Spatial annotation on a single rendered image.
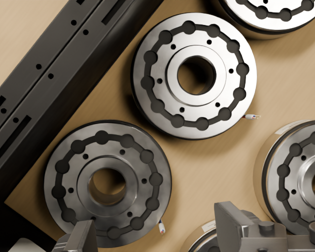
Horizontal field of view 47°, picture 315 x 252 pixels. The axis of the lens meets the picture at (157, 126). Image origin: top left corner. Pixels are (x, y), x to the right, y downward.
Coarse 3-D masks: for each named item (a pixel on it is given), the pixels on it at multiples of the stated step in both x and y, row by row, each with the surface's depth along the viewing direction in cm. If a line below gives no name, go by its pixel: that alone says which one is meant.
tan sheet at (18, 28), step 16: (0, 0) 30; (16, 0) 30; (32, 0) 31; (48, 0) 31; (64, 0) 31; (0, 16) 30; (16, 16) 30; (32, 16) 31; (48, 16) 31; (0, 32) 30; (16, 32) 31; (32, 32) 31; (0, 48) 31; (16, 48) 31; (0, 64) 31; (16, 64) 31; (0, 80) 31
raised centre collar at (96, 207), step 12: (108, 156) 28; (84, 168) 28; (96, 168) 28; (120, 168) 28; (132, 168) 28; (84, 180) 28; (132, 180) 28; (84, 192) 28; (132, 192) 28; (84, 204) 28; (96, 204) 28; (108, 204) 28; (120, 204) 28; (108, 216) 28
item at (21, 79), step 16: (96, 0) 21; (64, 16) 21; (80, 16) 21; (48, 32) 21; (64, 32) 21; (32, 48) 21; (48, 48) 21; (32, 64) 21; (48, 64) 21; (16, 80) 21; (32, 80) 21; (0, 96) 21; (16, 96) 21; (0, 112) 21
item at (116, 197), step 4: (92, 176) 30; (92, 180) 31; (92, 184) 30; (92, 188) 30; (96, 188) 31; (124, 188) 30; (92, 192) 29; (96, 192) 30; (100, 192) 31; (120, 192) 31; (96, 196) 29; (100, 196) 30; (104, 196) 31; (108, 196) 31; (112, 196) 31; (116, 196) 30; (120, 196) 29; (100, 200) 29; (104, 200) 29; (108, 200) 30; (112, 200) 29; (116, 200) 29
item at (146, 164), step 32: (96, 128) 28; (128, 128) 28; (64, 160) 29; (128, 160) 29; (160, 160) 29; (64, 192) 29; (160, 192) 29; (64, 224) 28; (96, 224) 29; (128, 224) 29
